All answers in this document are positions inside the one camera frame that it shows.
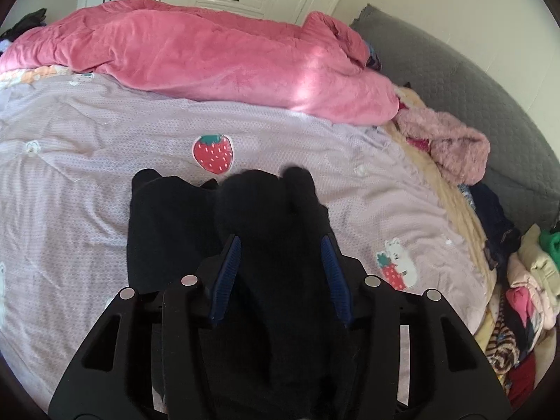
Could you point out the lilac printed bedspread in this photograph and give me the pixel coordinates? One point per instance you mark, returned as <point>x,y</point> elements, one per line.
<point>87,162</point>

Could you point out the pink duvet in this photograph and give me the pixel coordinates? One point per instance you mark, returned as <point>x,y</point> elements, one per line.
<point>197,52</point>

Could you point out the red and pink garment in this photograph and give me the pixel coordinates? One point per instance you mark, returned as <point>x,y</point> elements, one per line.
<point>525,310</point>

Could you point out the pink fuzzy garment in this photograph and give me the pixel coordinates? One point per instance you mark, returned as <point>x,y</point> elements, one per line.
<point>450,140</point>

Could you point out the black sweater with orange cuffs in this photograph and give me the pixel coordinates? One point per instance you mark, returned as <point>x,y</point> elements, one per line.
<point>271,227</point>

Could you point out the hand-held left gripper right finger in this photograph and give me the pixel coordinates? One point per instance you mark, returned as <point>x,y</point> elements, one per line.
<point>334,275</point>

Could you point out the pile of dark clothes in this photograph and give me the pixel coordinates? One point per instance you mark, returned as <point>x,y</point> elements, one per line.
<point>26,24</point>

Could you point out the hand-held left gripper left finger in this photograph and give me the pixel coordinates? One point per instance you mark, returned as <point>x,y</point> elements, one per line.
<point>227,280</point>

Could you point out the beige blanket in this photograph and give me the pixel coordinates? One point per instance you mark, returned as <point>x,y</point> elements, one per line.
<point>457,214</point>

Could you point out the cream garment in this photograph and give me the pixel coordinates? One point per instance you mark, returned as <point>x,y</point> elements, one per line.
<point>540,280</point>

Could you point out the dark navy garment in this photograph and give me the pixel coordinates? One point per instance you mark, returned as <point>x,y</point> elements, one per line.
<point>494,218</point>

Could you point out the tiger striped cloth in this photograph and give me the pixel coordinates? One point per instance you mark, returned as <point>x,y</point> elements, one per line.
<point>503,350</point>

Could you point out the green garment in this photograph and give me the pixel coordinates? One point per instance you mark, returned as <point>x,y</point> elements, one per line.
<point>550,243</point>

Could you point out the grey quilted headboard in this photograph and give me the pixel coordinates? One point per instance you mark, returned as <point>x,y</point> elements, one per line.
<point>481,96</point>

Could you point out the dark red cloth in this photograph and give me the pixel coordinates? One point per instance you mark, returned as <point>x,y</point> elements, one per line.
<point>525,380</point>

